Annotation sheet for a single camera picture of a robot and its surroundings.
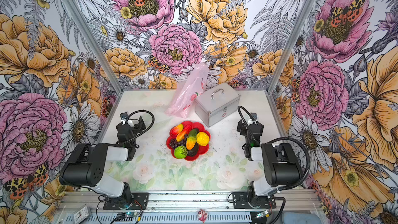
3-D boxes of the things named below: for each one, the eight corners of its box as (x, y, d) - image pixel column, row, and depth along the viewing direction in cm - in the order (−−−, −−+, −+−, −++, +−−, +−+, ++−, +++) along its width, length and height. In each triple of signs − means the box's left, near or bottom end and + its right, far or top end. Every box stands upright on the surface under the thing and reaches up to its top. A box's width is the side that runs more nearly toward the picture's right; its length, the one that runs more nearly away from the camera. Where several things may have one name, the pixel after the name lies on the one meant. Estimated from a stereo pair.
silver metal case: (208, 132, 100) (209, 115, 87) (193, 115, 108) (192, 98, 95) (238, 111, 111) (243, 93, 97) (222, 98, 119) (225, 80, 106)
